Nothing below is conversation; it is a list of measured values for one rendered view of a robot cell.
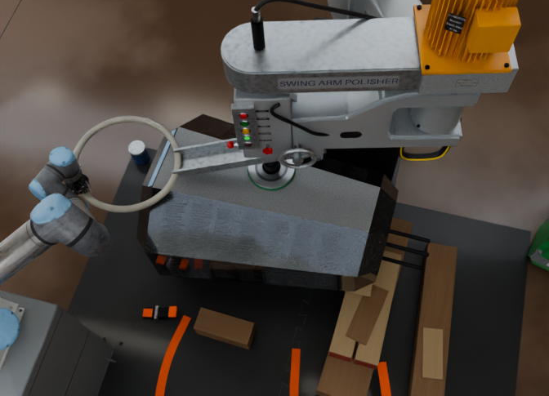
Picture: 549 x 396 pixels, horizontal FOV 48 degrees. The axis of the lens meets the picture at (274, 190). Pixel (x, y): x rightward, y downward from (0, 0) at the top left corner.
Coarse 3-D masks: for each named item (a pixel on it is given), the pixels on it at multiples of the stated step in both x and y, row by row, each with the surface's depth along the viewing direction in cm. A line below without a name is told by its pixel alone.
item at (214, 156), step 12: (204, 144) 276; (216, 144) 274; (192, 156) 281; (204, 156) 278; (216, 156) 276; (228, 156) 274; (240, 156) 272; (192, 168) 272; (204, 168) 272; (216, 168) 272; (228, 168) 272
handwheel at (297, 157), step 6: (288, 150) 238; (294, 150) 238; (300, 150) 238; (306, 150) 238; (282, 156) 241; (288, 156) 242; (294, 156) 243; (300, 156) 243; (306, 156) 242; (312, 156) 241; (282, 162) 246; (294, 162) 244; (300, 162) 244; (306, 162) 249; (312, 162) 246; (294, 168) 250; (300, 168) 250
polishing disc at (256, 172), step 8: (288, 160) 284; (248, 168) 283; (256, 168) 283; (280, 168) 282; (288, 168) 282; (256, 176) 281; (264, 176) 281; (272, 176) 281; (280, 176) 280; (288, 176) 280; (264, 184) 279; (272, 184) 279; (280, 184) 279
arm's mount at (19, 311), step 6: (0, 300) 247; (6, 300) 248; (0, 306) 246; (6, 306) 248; (12, 306) 250; (18, 306) 253; (18, 312) 256; (0, 354) 246; (6, 354) 250; (0, 360) 247; (0, 366) 247
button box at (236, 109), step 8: (232, 104) 219; (232, 112) 220; (240, 112) 220; (248, 112) 220; (240, 120) 225; (248, 120) 225; (240, 128) 230; (248, 128) 230; (256, 128) 230; (240, 136) 235; (256, 136) 235; (240, 144) 240; (256, 144) 240
